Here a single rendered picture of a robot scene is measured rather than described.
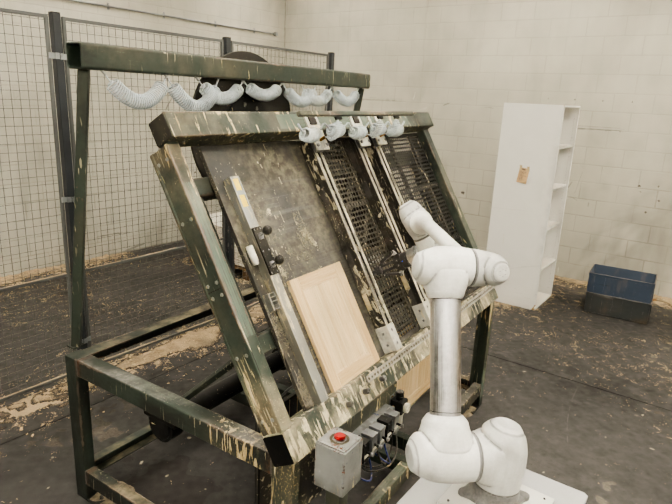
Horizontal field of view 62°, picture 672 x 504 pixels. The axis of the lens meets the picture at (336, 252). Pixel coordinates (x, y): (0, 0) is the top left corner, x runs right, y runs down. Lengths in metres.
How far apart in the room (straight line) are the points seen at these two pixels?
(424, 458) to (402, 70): 6.74
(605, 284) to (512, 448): 4.48
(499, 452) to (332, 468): 0.54
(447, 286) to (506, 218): 4.22
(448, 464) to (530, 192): 4.35
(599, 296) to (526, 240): 0.94
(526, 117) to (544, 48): 1.63
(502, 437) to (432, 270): 0.57
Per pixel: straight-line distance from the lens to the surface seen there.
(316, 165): 2.68
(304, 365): 2.23
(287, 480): 2.17
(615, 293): 6.31
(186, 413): 2.43
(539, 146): 5.89
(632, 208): 7.18
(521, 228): 6.02
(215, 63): 2.94
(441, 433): 1.87
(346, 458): 1.96
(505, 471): 1.98
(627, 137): 7.14
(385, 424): 2.42
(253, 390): 2.09
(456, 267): 1.88
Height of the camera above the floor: 2.04
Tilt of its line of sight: 16 degrees down
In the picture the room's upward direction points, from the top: 3 degrees clockwise
